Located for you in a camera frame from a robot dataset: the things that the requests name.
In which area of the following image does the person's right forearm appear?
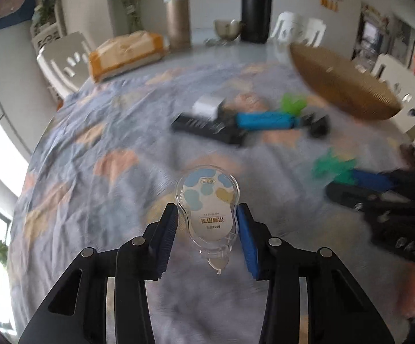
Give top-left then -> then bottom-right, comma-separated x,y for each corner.
396,261 -> 415,319

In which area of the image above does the brown woven basket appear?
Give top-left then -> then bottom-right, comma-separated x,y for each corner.
288,42 -> 403,120

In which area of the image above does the teal translucent plastic toy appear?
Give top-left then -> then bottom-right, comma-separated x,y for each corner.
312,148 -> 359,185

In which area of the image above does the gold thermos flask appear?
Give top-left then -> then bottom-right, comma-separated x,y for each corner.
163,0 -> 193,51

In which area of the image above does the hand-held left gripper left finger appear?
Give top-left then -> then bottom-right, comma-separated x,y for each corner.
18,202 -> 179,344

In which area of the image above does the glass vase with green stems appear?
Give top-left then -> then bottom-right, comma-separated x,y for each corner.
105,0 -> 154,33

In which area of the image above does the cabinet with screen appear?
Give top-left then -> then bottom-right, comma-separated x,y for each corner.
353,2 -> 391,69

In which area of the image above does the clear correction tape dispenser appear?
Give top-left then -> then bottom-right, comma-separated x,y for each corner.
175,165 -> 240,275

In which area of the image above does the metal bowl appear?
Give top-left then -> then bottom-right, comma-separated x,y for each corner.
214,19 -> 246,42

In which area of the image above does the black thermos flask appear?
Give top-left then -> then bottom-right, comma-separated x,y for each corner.
241,0 -> 273,44

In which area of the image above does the white shelf rack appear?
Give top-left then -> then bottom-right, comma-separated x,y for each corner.
30,0 -> 68,47

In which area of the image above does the yellow tissue pack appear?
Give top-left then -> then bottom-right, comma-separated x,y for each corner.
89,31 -> 169,82

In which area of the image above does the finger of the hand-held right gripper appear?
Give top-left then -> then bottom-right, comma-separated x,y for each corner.
349,169 -> 400,192
325,182 -> 383,210

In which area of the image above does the white wall charger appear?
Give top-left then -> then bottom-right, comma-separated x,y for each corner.
192,94 -> 226,119

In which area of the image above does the small pink trinket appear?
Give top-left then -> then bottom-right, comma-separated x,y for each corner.
234,93 -> 265,112

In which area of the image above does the leaf-printed grey tablecloth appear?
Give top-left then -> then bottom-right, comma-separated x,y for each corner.
7,62 -> 415,344

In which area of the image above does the black rectangular lighter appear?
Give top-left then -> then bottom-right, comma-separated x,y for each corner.
171,113 -> 251,147

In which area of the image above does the green translucent plastic toy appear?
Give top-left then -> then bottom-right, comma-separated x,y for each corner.
279,93 -> 308,115

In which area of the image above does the white plastic chair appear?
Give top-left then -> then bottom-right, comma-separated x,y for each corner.
36,32 -> 97,101
270,11 -> 326,48
372,53 -> 415,133

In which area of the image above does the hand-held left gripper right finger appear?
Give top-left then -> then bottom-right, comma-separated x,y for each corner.
236,202 -> 396,344

